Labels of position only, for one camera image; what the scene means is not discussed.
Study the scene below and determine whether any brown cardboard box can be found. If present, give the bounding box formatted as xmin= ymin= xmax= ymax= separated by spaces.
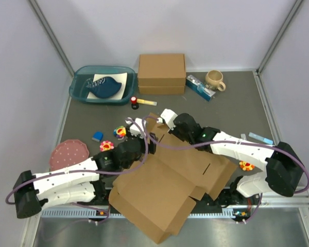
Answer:
xmin=108 ymin=112 xmax=238 ymax=244

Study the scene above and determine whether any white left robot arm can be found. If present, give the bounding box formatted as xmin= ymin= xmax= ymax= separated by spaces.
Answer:
xmin=13 ymin=133 xmax=157 ymax=219

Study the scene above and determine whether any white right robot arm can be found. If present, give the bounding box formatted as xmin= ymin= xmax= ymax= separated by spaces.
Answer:
xmin=160 ymin=109 xmax=306 ymax=204

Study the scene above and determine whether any upper folded cardboard box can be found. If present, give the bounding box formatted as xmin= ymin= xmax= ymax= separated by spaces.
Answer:
xmin=138 ymin=54 xmax=186 ymax=86

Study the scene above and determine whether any rainbow flower toy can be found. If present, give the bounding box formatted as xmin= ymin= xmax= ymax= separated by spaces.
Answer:
xmin=113 ymin=126 xmax=126 ymax=140

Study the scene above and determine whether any pink flower toy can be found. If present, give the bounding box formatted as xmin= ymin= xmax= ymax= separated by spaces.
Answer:
xmin=99 ymin=140 xmax=114 ymax=152

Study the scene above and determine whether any red black stamp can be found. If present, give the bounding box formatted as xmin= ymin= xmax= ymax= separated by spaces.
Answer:
xmin=130 ymin=96 xmax=139 ymax=110

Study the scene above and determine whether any blue eraser block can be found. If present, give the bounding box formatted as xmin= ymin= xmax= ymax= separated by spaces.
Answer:
xmin=92 ymin=131 xmax=104 ymax=142

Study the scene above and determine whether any yellow glue stick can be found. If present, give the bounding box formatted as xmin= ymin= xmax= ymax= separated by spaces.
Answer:
xmin=136 ymin=99 xmax=158 ymax=106

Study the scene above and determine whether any blue toothbrush package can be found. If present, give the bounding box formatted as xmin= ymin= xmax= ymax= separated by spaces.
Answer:
xmin=186 ymin=75 xmax=215 ymax=101

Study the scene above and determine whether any beige ceramic mug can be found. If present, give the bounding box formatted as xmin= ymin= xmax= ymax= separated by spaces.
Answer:
xmin=205 ymin=70 xmax=226 ymax=92

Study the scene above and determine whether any orange grey marker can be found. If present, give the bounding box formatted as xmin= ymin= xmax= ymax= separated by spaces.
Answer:
xmin=241 ymin=133 xmax=247 ymax=140

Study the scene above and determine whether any dark blue fish plate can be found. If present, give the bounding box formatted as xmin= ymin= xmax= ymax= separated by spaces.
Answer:
xmin=86 ymin=76 xmax=122 ymax=99

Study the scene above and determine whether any pink dotted plate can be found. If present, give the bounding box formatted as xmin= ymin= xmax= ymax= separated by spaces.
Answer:
xmin=49 ymin=139 xmax=90 ymax=171

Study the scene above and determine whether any white paper sheet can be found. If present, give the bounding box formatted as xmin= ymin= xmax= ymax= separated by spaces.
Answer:
xmin=86 ymin=73 xmax=127 ymax=100

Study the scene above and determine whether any light blue marker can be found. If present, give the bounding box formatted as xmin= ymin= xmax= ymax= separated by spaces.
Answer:
xmin=248 ymin=132 xmax=273 ymax=145

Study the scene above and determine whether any orange flower toy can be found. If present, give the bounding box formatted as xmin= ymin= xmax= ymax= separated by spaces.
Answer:
xmin=239 ymin=161 xmax=255 ymax=171

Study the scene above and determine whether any teal plastic bin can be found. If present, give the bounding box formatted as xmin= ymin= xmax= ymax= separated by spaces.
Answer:
xmin=68 ymin=65 xmax=137 ymax=105

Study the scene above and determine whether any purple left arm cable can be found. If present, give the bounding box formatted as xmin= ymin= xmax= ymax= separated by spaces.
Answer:
xmin=5 ymin=117 xmax=158 ymax=205

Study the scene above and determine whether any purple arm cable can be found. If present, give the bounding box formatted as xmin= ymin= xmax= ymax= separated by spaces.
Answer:
xmin=141 ymin=115 xmax=309 ymax=193
xmin=5 ymin=117 xmax=158 ymax=205

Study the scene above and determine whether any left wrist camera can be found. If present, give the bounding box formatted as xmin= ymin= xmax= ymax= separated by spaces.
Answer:
xmin=125 ymin=118 xmax=146 ymax=137

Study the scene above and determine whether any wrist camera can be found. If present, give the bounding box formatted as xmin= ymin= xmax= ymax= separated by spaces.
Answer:
xmin=157 ymin=109 xmax=178 ymax=130
xmin=125 ymin=118 xmax=146 ymax=137

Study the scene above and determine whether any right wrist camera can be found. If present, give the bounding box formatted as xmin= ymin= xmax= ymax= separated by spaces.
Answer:
xmin=157 ymin=109 xmax=178 ymax=130

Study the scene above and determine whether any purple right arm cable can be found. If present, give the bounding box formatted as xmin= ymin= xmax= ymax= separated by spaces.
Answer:
xmin=141 ymin=115 xmax=309 ymax=193

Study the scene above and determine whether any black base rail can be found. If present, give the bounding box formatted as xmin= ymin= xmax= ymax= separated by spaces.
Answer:
xmin=92 ymin=180 xmax=237 ymax=214

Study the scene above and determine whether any grey slotted cable duct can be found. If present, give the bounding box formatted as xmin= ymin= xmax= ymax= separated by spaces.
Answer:
xmin=41 ymin=207 xmax=241 ymax=219

